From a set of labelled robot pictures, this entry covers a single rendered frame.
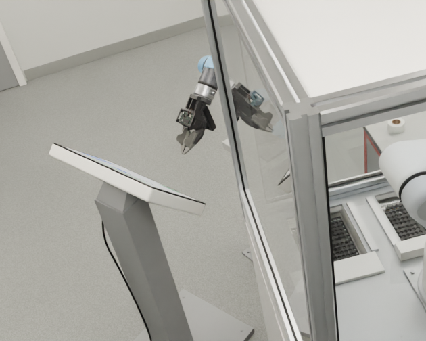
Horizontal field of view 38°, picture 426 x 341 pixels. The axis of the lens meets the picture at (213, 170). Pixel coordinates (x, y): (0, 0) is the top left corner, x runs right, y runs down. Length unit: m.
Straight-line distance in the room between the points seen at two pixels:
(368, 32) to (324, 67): 0.11
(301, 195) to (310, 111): 0.13
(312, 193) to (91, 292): 2.61
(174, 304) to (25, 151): 2.28
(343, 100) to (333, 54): 0.16
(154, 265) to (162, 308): 0.24
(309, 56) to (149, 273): 1.61
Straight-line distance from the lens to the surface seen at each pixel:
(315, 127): 0.79
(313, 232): 0.92
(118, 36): 5.40
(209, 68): 2.22
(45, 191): 4.15
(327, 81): 0.88
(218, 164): 3.91
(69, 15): 5.28
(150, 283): 2.45
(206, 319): 3.05
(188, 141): 2.21
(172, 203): 2.07
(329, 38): 0.99
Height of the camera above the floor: 2.44
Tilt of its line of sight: 39 degrees down
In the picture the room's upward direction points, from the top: 13 degrees counter-clockwise
